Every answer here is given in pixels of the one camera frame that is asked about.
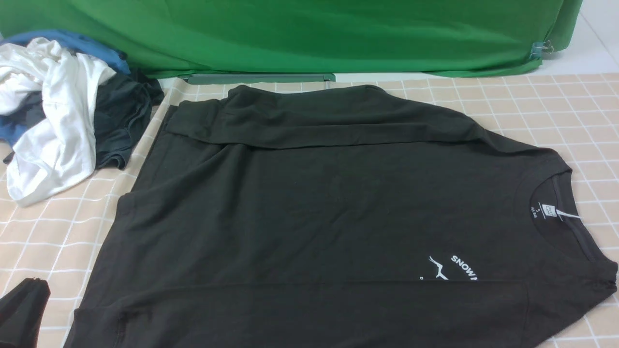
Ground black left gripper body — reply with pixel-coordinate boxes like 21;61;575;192
0;278;50;348

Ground dark gray long-sleeved shirt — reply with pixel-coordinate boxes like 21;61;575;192
65;86;618;348

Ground white crumpled garment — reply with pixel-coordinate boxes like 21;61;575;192
1;38;116;207

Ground blue crumpled garment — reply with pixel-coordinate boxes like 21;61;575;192
1;29;131;146

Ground dark teal crumpled garment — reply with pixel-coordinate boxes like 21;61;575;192
0;69;164;170

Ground green backdrop cloth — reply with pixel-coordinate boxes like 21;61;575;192
0;0;582;78

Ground gray-green metal bar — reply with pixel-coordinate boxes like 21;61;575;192
180;73;336;85

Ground metal binder clip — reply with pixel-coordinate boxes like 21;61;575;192
529;40;555;60

